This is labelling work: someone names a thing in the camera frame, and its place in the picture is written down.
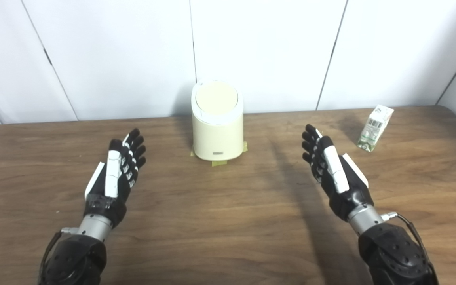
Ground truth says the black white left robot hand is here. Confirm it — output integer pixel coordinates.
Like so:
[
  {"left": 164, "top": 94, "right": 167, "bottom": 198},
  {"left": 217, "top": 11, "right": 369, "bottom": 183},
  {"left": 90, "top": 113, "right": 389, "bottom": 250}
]
[{"left": 84, "top": 128, "right": 147, "bottom": 229}]

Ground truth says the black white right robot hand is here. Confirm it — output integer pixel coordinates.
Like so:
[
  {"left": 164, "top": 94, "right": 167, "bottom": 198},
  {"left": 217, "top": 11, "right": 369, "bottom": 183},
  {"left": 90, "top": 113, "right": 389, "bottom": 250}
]
[{"left": 302, "top": 124, "right": 374, "bottom": 222}]

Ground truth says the white green milk carton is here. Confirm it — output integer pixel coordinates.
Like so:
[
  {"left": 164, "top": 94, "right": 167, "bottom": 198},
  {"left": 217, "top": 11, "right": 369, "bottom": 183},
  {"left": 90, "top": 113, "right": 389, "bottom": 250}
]
[{"left": 357, "top": 104, "right": 394, "bottom": 152}]

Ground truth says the cream round bin lid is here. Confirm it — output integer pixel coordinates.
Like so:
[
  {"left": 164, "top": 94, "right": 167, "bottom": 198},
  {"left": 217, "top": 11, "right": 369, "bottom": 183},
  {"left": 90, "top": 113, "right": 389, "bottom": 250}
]
[{"left": 195, "top": 81, "right": 239, "bottom": 116}]

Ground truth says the cream-colored plastic bin body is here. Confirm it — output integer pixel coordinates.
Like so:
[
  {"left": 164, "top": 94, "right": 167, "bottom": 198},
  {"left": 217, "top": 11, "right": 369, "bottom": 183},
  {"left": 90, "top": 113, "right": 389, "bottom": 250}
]
[{"left": 191, "top": 79, "right": 244, "bottom": 162}]

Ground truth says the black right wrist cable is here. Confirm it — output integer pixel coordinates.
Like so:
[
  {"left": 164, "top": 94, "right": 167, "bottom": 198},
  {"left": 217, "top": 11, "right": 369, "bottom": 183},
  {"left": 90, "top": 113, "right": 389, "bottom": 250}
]
[{"left": 382, "top": 212, "right": 439, "bottom": 279}]

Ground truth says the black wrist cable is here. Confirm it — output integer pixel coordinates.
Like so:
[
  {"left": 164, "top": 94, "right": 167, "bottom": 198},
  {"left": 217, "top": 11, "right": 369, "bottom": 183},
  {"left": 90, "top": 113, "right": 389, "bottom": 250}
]
[
  {"left": 39, "top": 227, "right": 79, "bottom": 285},
  {"left": 382, "top": 212, "right": 439, "bottom": 279}
]

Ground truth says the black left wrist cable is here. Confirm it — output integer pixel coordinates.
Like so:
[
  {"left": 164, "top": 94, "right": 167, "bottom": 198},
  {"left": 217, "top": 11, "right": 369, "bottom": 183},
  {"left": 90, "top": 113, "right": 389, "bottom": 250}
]
[{"left": 39, "top": 227, "right": 79, "bottom": 285}]

